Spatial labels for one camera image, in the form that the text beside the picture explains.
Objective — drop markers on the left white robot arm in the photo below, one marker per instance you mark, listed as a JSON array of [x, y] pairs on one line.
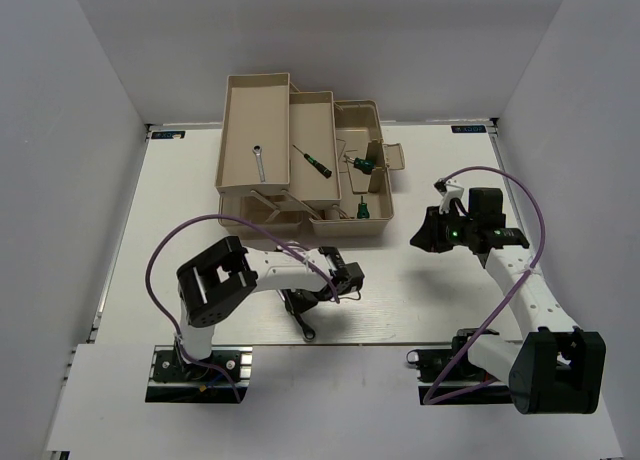
[[213, 284]]

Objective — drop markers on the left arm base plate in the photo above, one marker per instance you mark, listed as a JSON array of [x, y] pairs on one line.
[[172, 380]]

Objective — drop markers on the large ratchet wrench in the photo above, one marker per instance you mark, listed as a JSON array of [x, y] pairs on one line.
[[309, 334]]

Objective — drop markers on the beige cantilever toolbox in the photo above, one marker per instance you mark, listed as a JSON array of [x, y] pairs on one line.
[[268, 110]]

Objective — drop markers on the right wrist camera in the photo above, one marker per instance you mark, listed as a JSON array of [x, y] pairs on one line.
[[450, 190]]

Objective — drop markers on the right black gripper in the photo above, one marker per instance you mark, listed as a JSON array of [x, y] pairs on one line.
[[429, 236]]

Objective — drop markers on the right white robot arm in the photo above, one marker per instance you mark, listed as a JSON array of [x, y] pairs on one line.
[[558, 367]]

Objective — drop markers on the small combination wrench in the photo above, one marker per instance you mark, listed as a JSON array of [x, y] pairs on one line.
[[258, 152]]

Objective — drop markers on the thin black green screwdriver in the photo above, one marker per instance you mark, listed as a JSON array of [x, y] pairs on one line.
[[322, 169]]

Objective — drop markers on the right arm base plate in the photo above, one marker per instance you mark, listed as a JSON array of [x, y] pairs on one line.
[[429, 362]]

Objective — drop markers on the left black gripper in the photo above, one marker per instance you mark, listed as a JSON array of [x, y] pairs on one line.
[[294, 304]]

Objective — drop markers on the stubby green orange screwdriver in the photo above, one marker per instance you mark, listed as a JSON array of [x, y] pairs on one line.
[[362, 209]]

